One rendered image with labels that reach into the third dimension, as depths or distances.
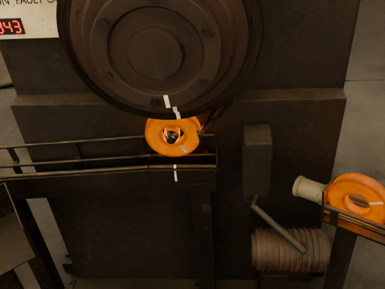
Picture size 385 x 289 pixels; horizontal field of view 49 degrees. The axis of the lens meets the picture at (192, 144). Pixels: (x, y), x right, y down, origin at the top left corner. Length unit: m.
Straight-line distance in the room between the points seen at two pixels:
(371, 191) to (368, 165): 1.27
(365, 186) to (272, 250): 0.33
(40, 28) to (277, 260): 0.91
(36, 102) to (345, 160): 1.63
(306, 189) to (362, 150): 1.29
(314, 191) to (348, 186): 0.11
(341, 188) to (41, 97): 0.88
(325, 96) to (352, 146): 1.27
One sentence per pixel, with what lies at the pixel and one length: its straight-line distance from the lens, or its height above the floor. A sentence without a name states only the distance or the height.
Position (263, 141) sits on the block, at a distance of 1.17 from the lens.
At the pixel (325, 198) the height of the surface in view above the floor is 0.69.
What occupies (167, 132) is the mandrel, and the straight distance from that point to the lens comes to 1.15.
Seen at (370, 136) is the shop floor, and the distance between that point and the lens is 2.59.
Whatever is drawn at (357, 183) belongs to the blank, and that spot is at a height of 0.78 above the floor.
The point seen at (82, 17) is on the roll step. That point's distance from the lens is 1.00.
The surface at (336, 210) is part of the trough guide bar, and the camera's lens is 1.19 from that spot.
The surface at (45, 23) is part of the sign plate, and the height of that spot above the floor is 1.10.
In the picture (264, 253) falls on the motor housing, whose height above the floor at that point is 0.51.
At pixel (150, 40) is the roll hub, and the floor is 1.15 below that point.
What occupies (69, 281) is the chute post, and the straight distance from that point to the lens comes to 1.92.
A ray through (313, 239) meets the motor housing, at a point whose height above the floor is 0.53.
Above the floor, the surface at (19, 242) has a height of 0.61.
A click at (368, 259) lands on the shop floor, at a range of 1.98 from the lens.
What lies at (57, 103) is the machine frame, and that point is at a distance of 1.30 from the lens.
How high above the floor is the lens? 1.54
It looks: 39 degrees down
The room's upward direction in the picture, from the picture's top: 4 degrees counter-clockwise
